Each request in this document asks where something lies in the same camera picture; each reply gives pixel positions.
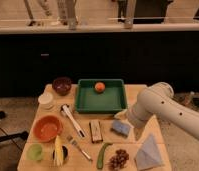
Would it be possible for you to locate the green pepper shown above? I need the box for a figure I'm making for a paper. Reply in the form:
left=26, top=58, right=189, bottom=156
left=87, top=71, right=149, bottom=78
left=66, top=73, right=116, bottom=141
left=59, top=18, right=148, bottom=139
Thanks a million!
left=96, top=143, right=113, bottom=169

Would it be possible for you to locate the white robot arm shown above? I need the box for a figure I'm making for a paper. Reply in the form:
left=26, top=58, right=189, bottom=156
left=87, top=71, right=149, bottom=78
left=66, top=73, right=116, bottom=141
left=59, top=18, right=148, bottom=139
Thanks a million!
left=115, top=82, right=199, bottom=140

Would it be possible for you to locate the dark brown bowl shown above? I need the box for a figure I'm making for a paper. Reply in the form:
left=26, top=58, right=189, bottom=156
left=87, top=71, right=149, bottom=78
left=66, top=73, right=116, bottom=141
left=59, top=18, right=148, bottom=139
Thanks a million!
left=52, top=77, right=72, bottom=96

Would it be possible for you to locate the red bowl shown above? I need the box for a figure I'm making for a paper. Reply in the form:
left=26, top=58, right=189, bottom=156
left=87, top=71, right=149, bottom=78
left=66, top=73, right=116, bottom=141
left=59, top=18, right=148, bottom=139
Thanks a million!
left=33, top=115, right=63, bottom=142

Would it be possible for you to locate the orange round fruit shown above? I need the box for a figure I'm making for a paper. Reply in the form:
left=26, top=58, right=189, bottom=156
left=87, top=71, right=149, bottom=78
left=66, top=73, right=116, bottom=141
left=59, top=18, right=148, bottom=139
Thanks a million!
left=94, top=82, right=105, bottom=93

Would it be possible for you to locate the green plastic tray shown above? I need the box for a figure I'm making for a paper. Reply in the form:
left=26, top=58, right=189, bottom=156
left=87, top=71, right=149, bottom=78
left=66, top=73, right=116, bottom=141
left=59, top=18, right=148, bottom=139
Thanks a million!
left=75, top=79, right=127, bottom=114

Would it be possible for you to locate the brown wooden block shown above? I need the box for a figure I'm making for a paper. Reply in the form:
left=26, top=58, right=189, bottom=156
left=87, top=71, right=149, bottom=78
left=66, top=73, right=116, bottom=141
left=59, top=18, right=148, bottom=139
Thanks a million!
left=89, top=120, right=103, bottom=143

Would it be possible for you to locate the blue sponge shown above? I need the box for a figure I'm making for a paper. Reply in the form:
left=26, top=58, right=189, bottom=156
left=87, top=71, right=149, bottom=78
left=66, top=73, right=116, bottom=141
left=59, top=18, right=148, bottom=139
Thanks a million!
left=111, top=120, right=131, bottom=137

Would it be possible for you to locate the white small cup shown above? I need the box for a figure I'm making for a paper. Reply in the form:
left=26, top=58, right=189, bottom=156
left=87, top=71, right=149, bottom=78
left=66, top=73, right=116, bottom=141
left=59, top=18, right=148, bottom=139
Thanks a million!
left=38, top=92, right=54, bottom=109

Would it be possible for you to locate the silver fork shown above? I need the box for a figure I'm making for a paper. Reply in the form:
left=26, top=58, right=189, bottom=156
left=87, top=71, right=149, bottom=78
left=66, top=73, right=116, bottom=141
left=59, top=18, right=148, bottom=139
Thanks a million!
left=67, top=136, right=93, bottom=162

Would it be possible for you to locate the black small dish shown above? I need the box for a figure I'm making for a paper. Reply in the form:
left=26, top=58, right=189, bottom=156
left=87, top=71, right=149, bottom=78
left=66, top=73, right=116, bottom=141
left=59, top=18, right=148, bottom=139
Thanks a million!
left=52, top=146, right=68, bottom=161

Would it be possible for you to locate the bunch of purple grapes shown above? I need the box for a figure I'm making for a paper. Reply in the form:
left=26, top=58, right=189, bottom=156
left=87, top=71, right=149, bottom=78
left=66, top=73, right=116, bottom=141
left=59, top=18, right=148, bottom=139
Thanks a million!
left=108, top=149, right=129, bottom=171

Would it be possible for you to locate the yellow corn cob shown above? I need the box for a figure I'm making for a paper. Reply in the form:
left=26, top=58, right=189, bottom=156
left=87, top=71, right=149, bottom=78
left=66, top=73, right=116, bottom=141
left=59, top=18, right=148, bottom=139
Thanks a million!
left=54, top=136, right=64, bottom=166

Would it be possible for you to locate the grey folded cloth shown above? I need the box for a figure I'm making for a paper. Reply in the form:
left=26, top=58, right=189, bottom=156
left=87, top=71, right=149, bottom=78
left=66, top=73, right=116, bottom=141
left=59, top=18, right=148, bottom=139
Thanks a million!
left=135, top=134, right=163, bottom=171

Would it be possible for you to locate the black tripod leg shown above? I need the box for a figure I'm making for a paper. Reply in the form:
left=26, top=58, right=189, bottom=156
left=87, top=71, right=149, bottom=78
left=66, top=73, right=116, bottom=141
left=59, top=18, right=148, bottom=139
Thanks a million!
left=0, top=111, right=29, bottom=142

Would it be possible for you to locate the light green cup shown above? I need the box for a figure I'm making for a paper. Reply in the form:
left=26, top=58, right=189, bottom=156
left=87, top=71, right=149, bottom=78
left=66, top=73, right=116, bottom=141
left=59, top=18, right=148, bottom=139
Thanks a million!
left=27, top=144, right=43, bottom=161

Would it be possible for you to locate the white handled kitchen tool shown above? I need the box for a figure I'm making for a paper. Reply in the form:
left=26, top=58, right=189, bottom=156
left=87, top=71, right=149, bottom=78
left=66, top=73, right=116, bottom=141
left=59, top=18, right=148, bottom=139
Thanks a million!
left=61, top=104, right=85, bottom=138

